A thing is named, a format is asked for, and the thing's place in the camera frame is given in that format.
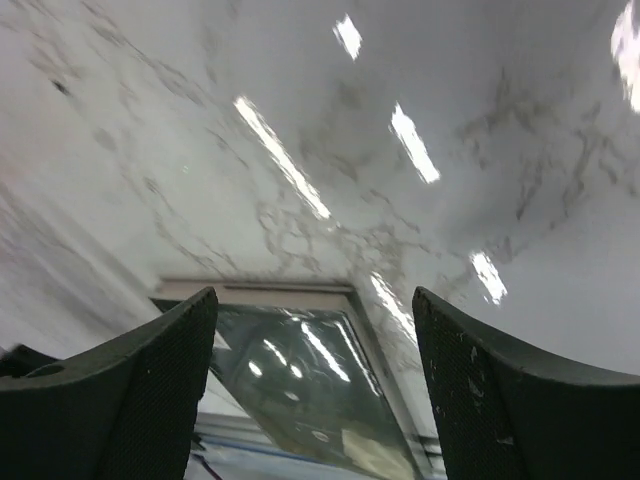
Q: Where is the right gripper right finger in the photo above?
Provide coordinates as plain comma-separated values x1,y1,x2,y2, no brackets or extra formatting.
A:
412,287,639,479

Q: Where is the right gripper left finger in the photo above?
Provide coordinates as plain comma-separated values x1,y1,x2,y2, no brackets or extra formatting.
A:
1,287,218,479

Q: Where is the black book with barcode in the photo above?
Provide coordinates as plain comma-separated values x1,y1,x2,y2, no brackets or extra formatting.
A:
149,279,441,480

